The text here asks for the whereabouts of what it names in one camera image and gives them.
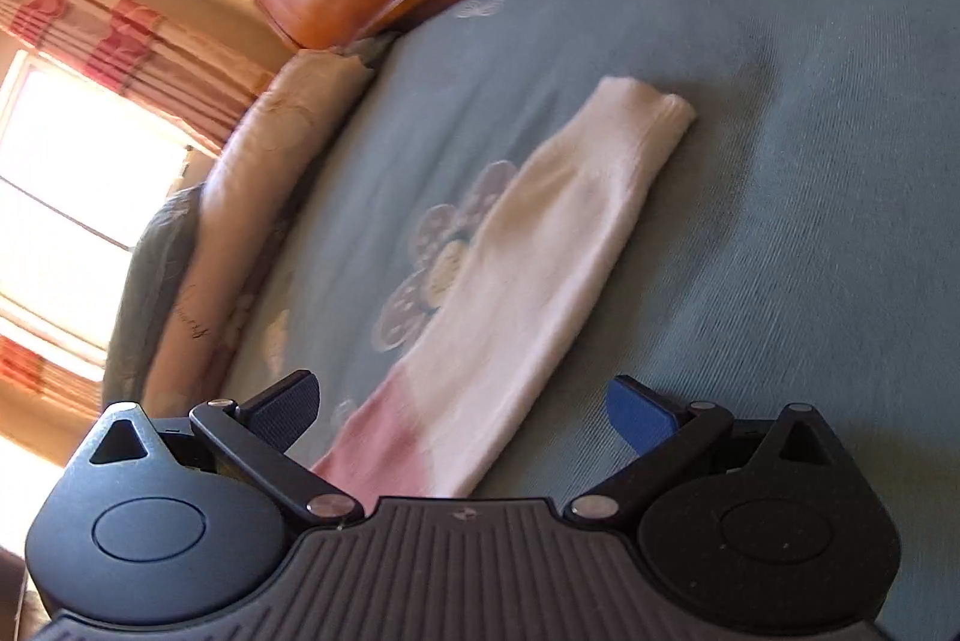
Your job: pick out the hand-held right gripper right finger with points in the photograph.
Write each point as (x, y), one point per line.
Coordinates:
(637, 416)

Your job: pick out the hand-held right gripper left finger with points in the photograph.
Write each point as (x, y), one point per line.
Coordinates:
(289, 412)

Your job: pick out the pink and white knit sweater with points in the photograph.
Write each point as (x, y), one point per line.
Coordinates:
(540, 266)

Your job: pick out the grey-blue floral pillow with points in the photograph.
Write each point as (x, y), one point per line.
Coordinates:
(154, 281)

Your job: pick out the folded pink floral quilt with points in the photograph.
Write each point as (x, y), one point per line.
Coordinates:
(255, 176)

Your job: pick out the pink striped curtain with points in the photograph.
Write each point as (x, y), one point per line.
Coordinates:
(135, 49)
(37, 386)

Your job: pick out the blue floral bed sheet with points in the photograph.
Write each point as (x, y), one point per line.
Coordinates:
(787, 161)

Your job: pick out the window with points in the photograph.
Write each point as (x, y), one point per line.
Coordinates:
(75, 184)

